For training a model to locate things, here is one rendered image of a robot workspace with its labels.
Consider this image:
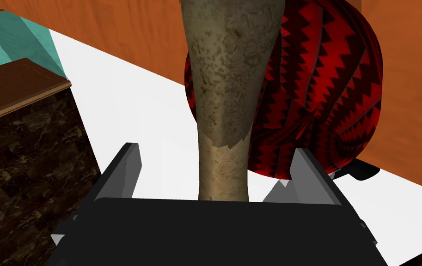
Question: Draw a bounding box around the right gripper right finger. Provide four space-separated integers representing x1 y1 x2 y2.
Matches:
262 148 343 206

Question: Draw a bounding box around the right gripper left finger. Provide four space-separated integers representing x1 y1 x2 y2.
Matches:
94 142 143 202

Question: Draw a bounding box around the red and beige door handle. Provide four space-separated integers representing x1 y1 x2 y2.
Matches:
179 0 384 202

